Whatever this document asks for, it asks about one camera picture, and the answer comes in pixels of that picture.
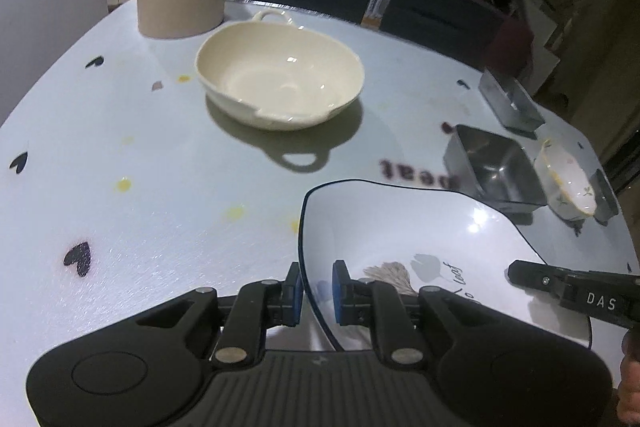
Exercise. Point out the small round steel bowl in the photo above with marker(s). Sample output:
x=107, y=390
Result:
x=605, y=197

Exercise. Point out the person's right hand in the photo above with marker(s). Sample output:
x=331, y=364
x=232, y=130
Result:
x=631, y=377

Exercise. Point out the maroon cloth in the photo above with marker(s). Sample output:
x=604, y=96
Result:
x=515, y=47

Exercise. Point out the rectangular steel container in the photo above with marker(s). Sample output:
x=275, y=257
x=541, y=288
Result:
x=517, y=104

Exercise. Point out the white plate with black rim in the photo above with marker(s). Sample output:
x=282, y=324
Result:
x=400, y=227

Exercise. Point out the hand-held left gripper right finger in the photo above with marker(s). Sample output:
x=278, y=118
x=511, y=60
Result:
x=340, y=302

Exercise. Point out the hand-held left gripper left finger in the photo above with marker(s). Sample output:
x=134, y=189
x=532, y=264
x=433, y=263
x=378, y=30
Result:
x=296, y=302

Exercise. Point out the white bowl with yellow rim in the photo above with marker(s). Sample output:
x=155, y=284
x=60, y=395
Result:
x=570, y=184

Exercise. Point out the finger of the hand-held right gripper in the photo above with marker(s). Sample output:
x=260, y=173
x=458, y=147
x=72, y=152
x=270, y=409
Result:
x=535, y=279

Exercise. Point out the square steel container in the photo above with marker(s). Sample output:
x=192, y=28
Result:
x=500, y=167

